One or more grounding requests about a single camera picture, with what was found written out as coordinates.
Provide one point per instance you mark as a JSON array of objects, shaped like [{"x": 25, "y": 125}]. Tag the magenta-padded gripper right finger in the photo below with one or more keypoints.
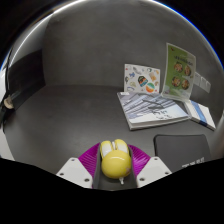
[{"x": 152, "y": 170}]

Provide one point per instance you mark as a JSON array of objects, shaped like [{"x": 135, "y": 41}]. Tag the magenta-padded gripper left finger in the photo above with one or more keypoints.
[{"x": 76, "y": 171}]

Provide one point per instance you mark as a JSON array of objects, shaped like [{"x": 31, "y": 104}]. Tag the yellow computer mouse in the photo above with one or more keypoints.
[{"x": 115, "y": 161}]

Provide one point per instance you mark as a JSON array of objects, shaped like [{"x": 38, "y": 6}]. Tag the black mouse pad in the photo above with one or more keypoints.
[{"x": 181, "y": 150}]

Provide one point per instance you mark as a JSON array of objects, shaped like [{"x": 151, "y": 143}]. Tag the grey striped book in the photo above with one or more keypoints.
[{"x": 150, "y": 110}]

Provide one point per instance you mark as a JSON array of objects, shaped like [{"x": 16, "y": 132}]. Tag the white book with blue band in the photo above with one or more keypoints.
[{"x": 201, "y": 115}]

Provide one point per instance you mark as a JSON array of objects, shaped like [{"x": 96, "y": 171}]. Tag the white card with colourful stickers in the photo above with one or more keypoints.
[{"x": 141, "y": 78}]

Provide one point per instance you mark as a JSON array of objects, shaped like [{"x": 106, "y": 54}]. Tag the green food menu sheet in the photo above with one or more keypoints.
[{"x": 180, "y": 71}]

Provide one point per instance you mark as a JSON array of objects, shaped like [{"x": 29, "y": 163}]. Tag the white wall switch plates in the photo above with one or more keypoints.
[{"x": 202, "y": 81}]

